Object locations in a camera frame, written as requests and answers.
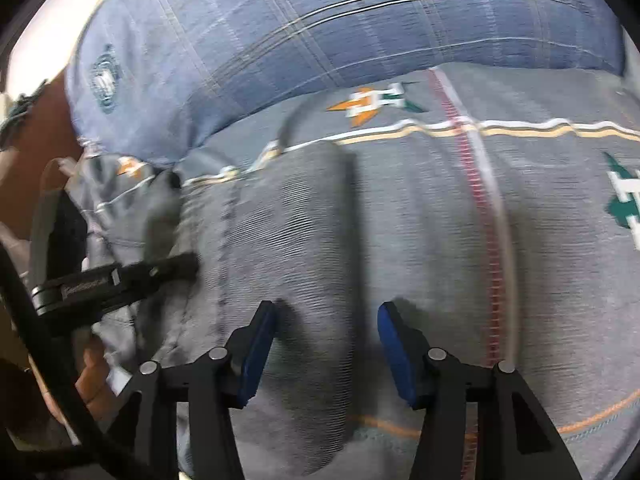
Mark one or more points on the person's left hand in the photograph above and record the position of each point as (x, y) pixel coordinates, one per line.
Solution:
(91, 384)

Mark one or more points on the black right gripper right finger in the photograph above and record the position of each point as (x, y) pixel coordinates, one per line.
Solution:
(515, 437)

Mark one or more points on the blue plaid sofa back cushion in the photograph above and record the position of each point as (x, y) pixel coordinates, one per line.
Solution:
(154, 78)

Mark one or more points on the green cloth on sofa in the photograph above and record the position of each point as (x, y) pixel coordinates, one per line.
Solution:
(17, 113)

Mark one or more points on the grey patterned sofa seat cover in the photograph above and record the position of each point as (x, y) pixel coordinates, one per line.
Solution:
(498, 208)

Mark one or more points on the grey denim pants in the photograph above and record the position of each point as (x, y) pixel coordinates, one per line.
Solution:
(283, 234)

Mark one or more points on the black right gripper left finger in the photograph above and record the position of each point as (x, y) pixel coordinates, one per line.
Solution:
(224, 378)

